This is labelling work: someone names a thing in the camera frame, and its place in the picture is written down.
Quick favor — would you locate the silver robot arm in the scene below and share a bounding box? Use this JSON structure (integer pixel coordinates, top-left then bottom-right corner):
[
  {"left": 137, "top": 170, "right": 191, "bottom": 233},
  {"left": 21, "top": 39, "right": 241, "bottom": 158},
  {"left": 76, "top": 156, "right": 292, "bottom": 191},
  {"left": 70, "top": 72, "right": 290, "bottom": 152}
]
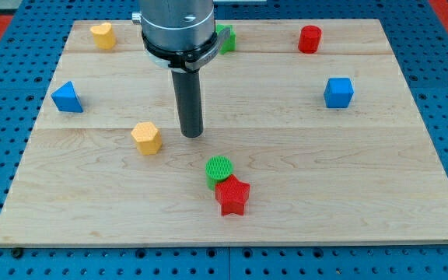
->
[{"left": 131, "top": 0, "right": 231, "bottom": 73}]

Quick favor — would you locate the green circle block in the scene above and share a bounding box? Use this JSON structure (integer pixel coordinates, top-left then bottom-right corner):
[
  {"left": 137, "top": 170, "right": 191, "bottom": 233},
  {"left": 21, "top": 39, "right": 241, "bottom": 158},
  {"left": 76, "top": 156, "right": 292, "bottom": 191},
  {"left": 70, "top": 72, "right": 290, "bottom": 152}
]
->
[{"left": 205, "top": 156, "right": 233, "bottom": 191}]

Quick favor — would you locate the red star block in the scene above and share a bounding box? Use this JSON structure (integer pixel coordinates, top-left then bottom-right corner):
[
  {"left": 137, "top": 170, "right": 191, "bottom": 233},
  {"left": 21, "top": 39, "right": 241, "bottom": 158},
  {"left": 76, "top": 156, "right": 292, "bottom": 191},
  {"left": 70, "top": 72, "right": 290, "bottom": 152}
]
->
[{"left": 215, "top": 174, "right": 250, "bottom": 215}]

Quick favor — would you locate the green star block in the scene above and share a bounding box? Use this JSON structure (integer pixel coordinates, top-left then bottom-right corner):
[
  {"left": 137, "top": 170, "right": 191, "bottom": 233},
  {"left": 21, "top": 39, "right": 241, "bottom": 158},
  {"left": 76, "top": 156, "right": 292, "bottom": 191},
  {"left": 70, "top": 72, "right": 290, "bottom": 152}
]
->
[{"left": 215, "top": 23, "right": 236, "bottom": 54}]

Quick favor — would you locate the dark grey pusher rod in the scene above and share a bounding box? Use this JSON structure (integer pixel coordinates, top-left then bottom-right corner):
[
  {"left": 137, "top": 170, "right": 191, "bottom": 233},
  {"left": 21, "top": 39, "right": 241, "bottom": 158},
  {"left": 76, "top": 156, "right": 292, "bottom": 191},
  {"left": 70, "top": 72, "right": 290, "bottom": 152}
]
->
[{"left": 171, "top": 71, "right": 204, "bottom": 138}]

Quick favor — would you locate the yellow hexagon block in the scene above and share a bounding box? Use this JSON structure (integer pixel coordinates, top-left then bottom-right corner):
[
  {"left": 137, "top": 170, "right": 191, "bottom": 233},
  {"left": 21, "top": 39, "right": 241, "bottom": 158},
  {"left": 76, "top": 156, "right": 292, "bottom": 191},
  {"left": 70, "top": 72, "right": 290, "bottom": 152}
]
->
[{"left": 131, "top": 122, "right": 163, "bottom": 156}]

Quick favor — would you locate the wooden board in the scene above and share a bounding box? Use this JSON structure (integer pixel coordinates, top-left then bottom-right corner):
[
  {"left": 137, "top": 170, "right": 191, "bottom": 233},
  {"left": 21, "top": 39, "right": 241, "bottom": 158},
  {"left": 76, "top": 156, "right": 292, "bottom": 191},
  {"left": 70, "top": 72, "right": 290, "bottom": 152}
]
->
[{"left": 0, "top": 19, "right": 448, "bottom": 248}]

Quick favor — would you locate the blue cube block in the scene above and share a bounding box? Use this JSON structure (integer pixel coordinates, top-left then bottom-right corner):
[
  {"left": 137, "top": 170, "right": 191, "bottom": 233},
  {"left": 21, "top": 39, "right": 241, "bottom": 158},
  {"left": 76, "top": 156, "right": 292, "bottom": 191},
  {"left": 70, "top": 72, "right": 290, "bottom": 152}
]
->
[{"left": 324, "top": 78, "right": 354, "bottom": 109}]

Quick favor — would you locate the red cylinder block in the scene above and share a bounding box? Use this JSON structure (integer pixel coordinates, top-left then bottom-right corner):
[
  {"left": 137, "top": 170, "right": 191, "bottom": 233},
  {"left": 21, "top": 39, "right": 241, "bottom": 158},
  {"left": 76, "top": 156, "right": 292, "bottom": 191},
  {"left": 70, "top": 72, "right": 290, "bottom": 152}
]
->
[{"left": 298, "top": 25, "right": 322, "bottom": 54}]

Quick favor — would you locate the yellow heart block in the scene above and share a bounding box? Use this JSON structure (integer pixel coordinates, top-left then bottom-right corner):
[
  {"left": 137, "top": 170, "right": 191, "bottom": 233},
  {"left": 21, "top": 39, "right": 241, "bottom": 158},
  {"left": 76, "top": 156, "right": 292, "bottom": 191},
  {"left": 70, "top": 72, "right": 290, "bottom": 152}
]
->
[{"left": 89, "top": 23, "right": 116, "bottom": 50}]

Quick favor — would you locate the blue triangle block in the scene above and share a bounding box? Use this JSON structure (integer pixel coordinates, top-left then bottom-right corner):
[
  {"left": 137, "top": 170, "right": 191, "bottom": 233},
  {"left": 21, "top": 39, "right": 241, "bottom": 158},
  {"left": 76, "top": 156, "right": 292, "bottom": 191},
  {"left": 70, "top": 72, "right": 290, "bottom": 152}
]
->
[{"left": 51, "top": 81, "right": 83, "bottom": 113}]

